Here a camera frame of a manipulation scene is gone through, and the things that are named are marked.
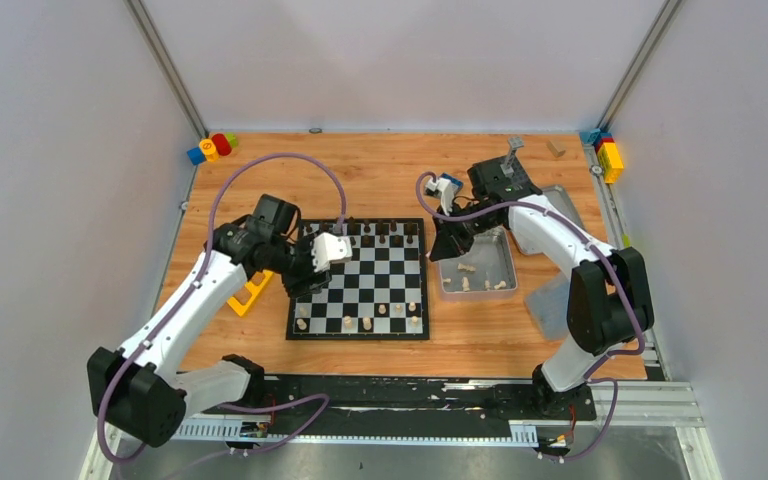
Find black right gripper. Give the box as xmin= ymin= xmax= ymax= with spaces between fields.
xmin=430 ymin=201 xmax=498 ymax=262

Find metal tin box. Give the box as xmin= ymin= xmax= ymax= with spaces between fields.
xmin=434 ymin=227 xmax=518 ymax=302

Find black white chessboard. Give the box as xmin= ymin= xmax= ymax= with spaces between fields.
xmin=286 ymin=217 xmax=431 ymax=340

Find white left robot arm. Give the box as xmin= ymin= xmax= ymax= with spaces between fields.
xmin=87 ymin=194 xmax=353 ymax=448

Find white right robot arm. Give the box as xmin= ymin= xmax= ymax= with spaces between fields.
xmin=415 ymin=157 xmax=654 ymax=418

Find blue grey toy brick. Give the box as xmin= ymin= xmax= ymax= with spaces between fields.
xmin=440 ymin=173 xmax=463 ymax=193

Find yellow triangular plastic stand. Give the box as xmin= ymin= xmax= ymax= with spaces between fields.
xmin=226 ymin=270 xmax=274 ymax=318

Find blue plastic bag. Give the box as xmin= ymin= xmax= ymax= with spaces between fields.
xmin=524 ymin=273 xmax=570 ymax=341

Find small wooden block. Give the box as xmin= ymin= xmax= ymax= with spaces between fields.
xmin=546 ymin=140 xmax=567 ymax=158

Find coloured toy cylinders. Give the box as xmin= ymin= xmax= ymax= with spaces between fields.
xmin=186 ymin=132 xmax=239 ymax=166

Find coloured toy brick stack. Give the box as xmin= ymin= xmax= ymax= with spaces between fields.
xmin=579 ymin=129 xmax=625 ymax=184

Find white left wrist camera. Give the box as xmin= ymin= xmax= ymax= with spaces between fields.
xmin=311 ymin=232 xmax=353 ymax=273

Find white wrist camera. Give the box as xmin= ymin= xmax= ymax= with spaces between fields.
xmin=311 ymin=232 xmax=353 ymax=273
xmin=424 ymin=176 xmax=458 ymax=215

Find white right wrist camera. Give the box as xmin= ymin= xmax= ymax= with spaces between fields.
xmin=424 ymin=176 xmax=458 ymax=215

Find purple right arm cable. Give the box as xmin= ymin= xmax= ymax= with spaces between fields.
xmin=414 ymin=172 xmax=648 ymax=464

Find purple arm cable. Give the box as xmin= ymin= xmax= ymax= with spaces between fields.
xmin=95 ymin=152 xmax=348 ymax=465
xmin=414 ymin=172 xmax=648 ymax=464

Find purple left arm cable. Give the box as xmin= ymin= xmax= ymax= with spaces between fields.
xmin=95 ymin=152 xmax=348 ymax=465

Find grey brick baseplate with post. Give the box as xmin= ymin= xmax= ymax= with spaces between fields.
xmin=491 ymin=135 xmax=531 ymax=183

